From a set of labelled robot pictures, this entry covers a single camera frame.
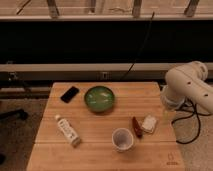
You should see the white plastic bottle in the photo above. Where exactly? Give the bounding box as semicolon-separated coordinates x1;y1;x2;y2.
55;115;81;147

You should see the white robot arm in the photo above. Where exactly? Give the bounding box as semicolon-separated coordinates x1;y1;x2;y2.
160;61;213;114

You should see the green ceramic bowl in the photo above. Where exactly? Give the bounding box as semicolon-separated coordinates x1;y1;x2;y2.
84;86;115;113

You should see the black smartphone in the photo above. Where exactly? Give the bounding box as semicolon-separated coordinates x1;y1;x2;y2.
60;86;79;103

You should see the dark red chili pepper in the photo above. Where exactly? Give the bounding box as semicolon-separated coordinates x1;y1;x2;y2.
132;117;143;138

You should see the black office chair base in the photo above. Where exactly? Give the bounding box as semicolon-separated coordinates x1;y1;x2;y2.
0;109;28;120

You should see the black hanging cable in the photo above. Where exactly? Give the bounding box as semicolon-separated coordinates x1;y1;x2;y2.
119;11;156;82

